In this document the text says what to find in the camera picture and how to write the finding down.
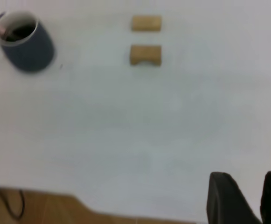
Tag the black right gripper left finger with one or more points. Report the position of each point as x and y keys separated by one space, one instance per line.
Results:
x=227 y=205

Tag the dark grey ceramic mug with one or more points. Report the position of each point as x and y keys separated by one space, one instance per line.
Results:
x=30 y=56

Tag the dark coffee liquid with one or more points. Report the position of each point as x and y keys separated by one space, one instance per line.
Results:
x=22 y=32

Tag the arched wooden block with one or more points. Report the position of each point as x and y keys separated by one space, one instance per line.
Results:
x=145 y=52

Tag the flat rectangular wooden block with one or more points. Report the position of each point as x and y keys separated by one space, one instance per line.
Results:
x=147 y=23

